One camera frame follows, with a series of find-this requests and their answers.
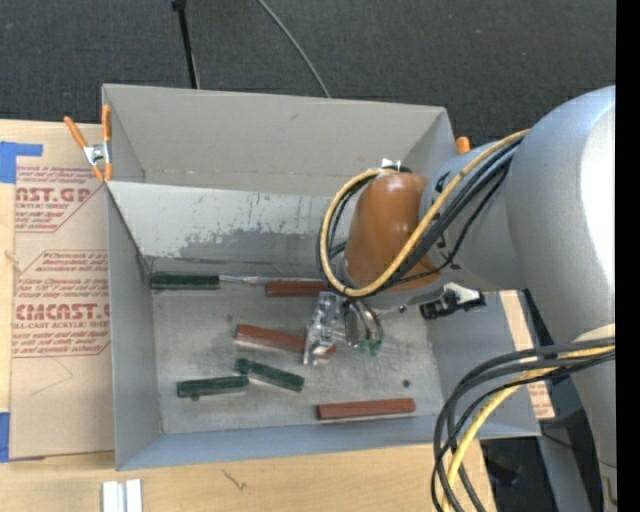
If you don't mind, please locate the red-brown flat block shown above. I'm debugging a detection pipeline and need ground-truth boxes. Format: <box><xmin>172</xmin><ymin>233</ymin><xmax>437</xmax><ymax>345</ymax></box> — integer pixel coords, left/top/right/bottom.
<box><xmin>314</xmin><ymin>397</ymin><xmax>417</xmax><ymax>422</ymax></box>
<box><xmin>264</xmin><ymin>280</ymin><xmax>329</xmax><ymax>298</ymax></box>
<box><xmin>234</xmin><ymin>323</ymin><xmax>308</xmax><ymax>354</ymax></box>

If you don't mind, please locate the dark green flat block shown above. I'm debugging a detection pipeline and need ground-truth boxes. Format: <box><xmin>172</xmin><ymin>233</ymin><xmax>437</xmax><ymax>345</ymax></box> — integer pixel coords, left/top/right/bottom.
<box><xmin>233</xmin><ymin>357</ymin><xmax>306</xmax><ymax>393</ymax></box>
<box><xmin>149</xmin><ymin>272</ymin><xmax>221</xmax><ymax>291</ymax></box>
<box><xmin>175</xmin><ymin>375</ymin><xmax>250</xmax><ymax>400</ymax></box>

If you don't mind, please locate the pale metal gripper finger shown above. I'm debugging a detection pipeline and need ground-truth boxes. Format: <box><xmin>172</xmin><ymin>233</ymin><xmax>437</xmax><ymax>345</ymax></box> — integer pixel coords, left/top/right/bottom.
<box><xmin>302</xmin><ymin>328</ymin><xmax>338</xmax><ymax>367</ymax></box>
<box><xmin>311</xmin><ymin>291</ymin><xmax>346</xmax><ymax>336</ymax></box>

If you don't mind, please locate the brown cardboard board red print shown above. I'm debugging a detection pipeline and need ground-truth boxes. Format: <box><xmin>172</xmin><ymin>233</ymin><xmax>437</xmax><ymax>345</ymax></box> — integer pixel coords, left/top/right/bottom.
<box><xmin>0</xmin><ymin>118</ymin><xmax>557</xmax><ymax>464</ymax></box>

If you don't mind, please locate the black cylinder on white bracket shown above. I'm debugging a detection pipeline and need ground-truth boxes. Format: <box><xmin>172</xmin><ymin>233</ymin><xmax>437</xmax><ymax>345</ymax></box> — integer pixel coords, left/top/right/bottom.
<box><xmin>418</xmin><ymin>281</ymin><xmax>487</xmax><ymax>321</ymax></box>

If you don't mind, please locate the grey metal bin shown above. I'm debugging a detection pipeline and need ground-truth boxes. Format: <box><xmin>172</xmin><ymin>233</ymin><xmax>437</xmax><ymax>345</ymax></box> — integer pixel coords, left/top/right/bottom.
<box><xmin>101</xmin><ymin>83</ymin><xmax>544</xmax><ymax>472</ymax></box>

